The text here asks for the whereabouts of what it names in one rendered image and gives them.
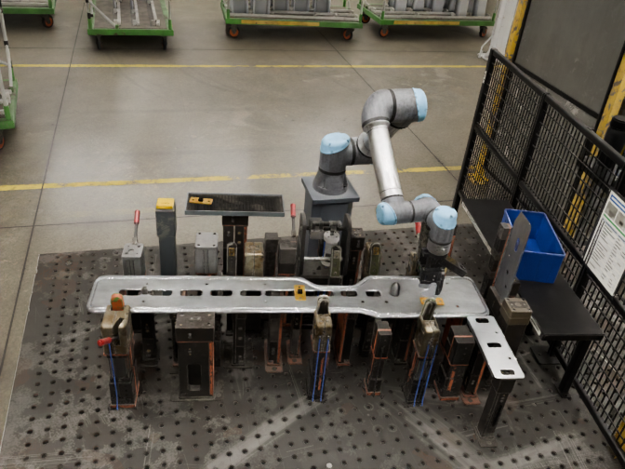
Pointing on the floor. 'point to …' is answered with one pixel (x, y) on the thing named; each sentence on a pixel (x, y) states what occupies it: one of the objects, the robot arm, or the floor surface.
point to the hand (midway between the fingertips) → (432, 296)
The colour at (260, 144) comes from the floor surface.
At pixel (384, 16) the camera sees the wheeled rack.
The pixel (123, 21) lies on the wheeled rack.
